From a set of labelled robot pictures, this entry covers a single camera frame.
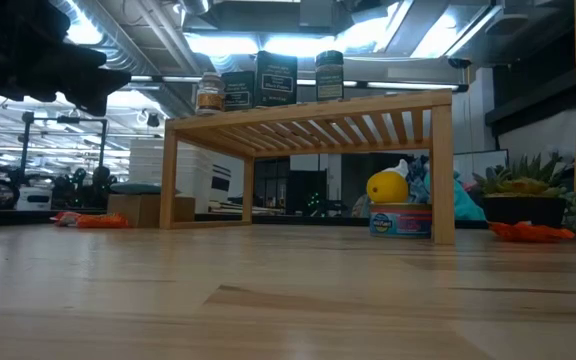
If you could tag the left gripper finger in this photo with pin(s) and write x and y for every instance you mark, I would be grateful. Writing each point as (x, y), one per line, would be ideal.
(99, 87)

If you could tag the small clear glass spice jar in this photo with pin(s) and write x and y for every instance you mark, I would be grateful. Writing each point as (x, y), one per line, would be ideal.
(210, 95)

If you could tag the black square block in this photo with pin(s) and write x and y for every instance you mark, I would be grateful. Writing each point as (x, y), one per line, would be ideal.
(238, 91)

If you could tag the dark green tin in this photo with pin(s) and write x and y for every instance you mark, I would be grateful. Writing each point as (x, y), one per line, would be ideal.
(276, 79)

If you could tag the green-lid glass spice jar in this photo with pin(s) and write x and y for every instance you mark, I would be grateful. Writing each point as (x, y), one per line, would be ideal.
(329, 76)

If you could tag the wooden slatted shelf rack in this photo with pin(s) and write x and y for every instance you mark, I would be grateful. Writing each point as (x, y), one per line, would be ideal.
(318, 110)

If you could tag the white storage bin stack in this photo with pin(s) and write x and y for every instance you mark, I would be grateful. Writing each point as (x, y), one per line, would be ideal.
(148, 165)

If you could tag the brown cardboard box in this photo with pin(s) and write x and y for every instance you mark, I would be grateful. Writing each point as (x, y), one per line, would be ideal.
(138, 210)

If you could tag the orange snack packet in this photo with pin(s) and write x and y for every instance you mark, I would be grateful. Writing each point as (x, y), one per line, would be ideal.
(528, 232)
(103, 221)
(67, 218)

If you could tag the yellow lemon juice bottle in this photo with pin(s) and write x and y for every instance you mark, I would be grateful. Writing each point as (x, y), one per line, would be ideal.
(387, 187)

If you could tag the black bar with light strips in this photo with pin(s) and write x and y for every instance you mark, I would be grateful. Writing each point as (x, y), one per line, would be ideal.
(408, 85)

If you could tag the blue and pink tuna can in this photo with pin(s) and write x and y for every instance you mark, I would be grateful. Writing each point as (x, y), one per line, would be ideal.
(399, 221)

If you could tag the blue cloth pile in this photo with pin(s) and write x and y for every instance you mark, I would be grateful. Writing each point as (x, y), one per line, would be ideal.
(418, 180)

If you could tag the teal cloth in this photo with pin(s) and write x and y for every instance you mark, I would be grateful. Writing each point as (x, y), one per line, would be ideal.
(468, 205)

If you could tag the succulent plant in black pot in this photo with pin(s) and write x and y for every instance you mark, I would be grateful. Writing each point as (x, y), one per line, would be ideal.
(523, 210)

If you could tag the black background frame stand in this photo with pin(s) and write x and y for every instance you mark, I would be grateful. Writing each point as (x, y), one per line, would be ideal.
(102, 155)

